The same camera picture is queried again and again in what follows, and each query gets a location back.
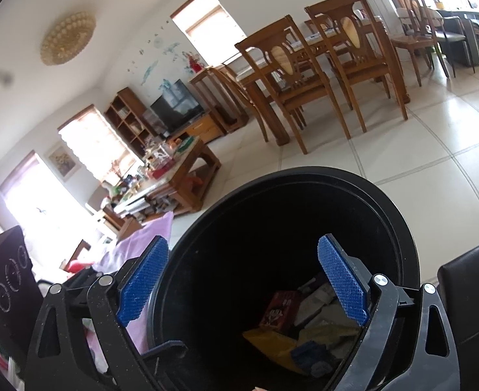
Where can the blue plastic wrapper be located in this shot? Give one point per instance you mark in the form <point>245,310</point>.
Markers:
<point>310,358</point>

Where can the round ceiling lamp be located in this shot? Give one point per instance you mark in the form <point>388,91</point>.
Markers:
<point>68,38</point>

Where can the wooden television stand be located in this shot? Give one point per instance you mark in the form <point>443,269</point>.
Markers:
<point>206,128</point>

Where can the red flower pot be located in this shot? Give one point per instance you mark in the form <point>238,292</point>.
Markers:
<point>193,63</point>

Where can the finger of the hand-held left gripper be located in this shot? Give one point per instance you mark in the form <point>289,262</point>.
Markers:
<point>168,349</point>

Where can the black panel with round dials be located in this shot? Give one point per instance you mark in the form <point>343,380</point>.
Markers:
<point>3,260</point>

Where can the pile of tabletop items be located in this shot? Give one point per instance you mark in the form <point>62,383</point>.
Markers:
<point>149,167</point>

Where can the purple cloth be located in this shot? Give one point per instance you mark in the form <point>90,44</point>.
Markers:
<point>141,236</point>

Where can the black leather seat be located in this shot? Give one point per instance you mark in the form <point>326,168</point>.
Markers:
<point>475,277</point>

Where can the tall wooden plant stand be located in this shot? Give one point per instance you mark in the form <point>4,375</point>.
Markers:
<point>219,89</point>

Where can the flat screen television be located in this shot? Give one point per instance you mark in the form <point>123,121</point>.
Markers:
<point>178,104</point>

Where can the red cartoon snack box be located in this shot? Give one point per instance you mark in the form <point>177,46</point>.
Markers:
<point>278,311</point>

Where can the window with pink blind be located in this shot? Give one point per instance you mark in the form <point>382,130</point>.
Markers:
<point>206,24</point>
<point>96,142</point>

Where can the black trash bin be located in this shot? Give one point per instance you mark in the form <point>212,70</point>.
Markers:
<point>243,232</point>

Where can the wooden bookcase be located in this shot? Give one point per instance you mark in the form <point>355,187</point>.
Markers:
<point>125,118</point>

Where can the wooden dining chair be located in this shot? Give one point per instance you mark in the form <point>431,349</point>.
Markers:
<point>345,28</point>
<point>416,8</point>
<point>239,85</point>
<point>284,61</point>

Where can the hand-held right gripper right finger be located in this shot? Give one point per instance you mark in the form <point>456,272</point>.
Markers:
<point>343,281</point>

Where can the wooden dining table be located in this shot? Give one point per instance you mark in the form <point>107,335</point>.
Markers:
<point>270,118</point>

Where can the yellow foil wrapper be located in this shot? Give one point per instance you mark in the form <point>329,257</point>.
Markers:
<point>272,344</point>

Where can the white tissue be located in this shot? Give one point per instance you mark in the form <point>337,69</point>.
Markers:
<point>316,297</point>

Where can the clear plastic bag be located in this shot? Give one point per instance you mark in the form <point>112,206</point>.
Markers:
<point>337,334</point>

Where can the small framed picture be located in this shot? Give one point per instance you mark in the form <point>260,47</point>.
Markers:
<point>62,161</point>

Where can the bright window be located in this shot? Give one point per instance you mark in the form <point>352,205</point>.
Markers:
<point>39,211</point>

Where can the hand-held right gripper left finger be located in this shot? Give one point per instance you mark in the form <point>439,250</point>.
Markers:
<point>143,281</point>

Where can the wooden coffee table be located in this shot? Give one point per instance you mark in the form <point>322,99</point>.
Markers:
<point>194,163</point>

